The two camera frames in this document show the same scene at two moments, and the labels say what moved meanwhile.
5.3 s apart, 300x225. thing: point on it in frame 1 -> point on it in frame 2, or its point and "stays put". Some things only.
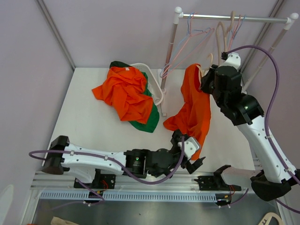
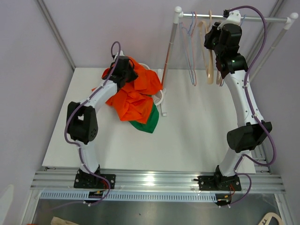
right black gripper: x=205 y=79 -> x=213 y=32
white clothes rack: x=179 y=16 stays put
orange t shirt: x=193 y=120 -> x=146 y=82
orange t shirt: x=123 y=90 stays put
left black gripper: x=190 y=166 -> x=133 y=76
